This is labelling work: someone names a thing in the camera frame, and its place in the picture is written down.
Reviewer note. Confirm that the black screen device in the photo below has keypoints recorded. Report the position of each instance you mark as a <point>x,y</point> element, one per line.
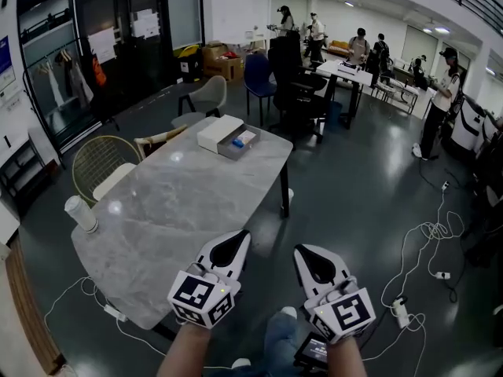
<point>312,352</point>

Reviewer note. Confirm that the wooden armchair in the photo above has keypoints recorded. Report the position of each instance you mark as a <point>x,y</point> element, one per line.
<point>157,137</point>

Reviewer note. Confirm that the person's blue jeans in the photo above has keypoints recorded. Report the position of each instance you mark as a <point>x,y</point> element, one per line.
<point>281,340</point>

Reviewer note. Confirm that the cardboard box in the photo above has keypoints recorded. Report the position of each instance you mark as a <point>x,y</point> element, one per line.
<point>212,53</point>
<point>232,69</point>

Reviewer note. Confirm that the blue chair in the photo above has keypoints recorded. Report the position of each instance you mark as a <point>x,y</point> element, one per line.
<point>257,71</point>

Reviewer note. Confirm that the grey hanging garment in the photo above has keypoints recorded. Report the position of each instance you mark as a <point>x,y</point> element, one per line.
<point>80,85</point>

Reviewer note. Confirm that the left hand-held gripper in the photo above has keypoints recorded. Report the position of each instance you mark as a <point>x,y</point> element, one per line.
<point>188,293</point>

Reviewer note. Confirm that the orange bag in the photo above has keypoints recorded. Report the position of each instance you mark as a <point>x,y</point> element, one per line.
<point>99,71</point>

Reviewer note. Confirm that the white paper notice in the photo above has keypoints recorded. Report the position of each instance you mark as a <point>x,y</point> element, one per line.
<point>145,24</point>
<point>102,45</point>

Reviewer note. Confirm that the person's right forearm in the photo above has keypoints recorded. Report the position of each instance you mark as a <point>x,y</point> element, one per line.
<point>346,361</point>

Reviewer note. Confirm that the white hanging garment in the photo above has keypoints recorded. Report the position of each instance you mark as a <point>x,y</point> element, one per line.
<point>55,86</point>

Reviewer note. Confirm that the blue and white small packet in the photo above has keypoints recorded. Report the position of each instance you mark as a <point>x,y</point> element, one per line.
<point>244,137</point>

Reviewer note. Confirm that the white standing desk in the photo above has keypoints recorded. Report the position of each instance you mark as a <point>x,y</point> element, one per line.
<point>342,71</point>

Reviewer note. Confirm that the black bin with yellow lid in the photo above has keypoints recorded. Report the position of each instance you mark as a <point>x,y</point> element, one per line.
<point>190,65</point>

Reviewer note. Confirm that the person's white shoe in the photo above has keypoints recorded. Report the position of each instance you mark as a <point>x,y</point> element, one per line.
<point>240,363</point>
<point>289,311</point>

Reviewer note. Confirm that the black clothes rack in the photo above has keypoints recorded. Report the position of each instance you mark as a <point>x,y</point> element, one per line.
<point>31,92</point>

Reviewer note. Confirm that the black shelf table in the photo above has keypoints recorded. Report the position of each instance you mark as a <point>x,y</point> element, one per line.
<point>19,163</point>

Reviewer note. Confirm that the white power strip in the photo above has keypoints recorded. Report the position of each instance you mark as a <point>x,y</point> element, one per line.
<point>445,185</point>
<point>402,314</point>
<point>115,312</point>
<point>443,275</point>

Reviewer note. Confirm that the blue and white poster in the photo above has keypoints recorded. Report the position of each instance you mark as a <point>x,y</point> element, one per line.
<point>4,61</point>

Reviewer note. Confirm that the grey shell chair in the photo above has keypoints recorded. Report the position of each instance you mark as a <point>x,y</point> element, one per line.
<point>208,92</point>

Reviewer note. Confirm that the orange sofa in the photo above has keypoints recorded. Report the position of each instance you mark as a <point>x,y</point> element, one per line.
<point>338,48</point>

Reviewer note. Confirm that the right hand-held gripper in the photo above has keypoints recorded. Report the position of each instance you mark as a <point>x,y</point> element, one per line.
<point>349,312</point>

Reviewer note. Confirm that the white and grey storage box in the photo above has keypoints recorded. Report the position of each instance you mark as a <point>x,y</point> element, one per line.
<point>214,132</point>

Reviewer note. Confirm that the white ribbed cup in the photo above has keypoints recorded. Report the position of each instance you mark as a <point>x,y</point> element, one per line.
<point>80,214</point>

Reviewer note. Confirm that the person's left forearm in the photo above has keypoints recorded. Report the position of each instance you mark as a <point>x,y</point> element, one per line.
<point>186,352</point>

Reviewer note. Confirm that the black office chair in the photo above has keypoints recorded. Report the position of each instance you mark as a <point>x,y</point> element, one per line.
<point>291,77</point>

